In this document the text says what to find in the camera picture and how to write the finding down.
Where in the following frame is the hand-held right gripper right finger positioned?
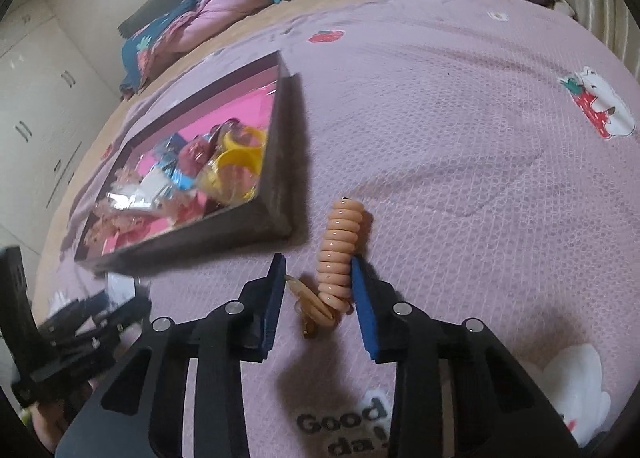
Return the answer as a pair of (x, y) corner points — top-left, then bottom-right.
(350, 257), (583, 458)

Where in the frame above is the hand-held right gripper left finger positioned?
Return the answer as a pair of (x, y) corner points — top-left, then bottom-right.
(55, 253), (288, 458)

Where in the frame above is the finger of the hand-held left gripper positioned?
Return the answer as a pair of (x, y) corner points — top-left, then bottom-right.
(50, 333), (121, 376)
(42, 291), (151, 339)

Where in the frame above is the peach spiral hair tie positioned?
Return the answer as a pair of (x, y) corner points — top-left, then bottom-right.
(285, 197), (373, 339)

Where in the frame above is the clear packet of dark beads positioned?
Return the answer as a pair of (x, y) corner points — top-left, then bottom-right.
(105, 188), (161, 213)

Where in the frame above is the dark shallow cardboard box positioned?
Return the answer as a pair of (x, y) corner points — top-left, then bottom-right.
(74, 51), (313, 275)

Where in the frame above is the pink sequin pouch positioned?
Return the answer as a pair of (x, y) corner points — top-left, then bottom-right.
(82, 198), (166, 249)

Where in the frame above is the magenta hair claw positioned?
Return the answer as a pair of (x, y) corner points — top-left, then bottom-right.
(177, 135), (216, 174)

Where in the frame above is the white wardrobe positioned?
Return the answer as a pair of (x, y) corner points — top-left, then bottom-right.
(0, 0), (123, 259)

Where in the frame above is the pink book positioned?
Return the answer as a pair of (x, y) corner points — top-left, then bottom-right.
(100, 83), (278, 249)

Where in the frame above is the floral quilt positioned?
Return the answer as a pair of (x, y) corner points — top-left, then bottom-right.
(118, 0), (286, 96)

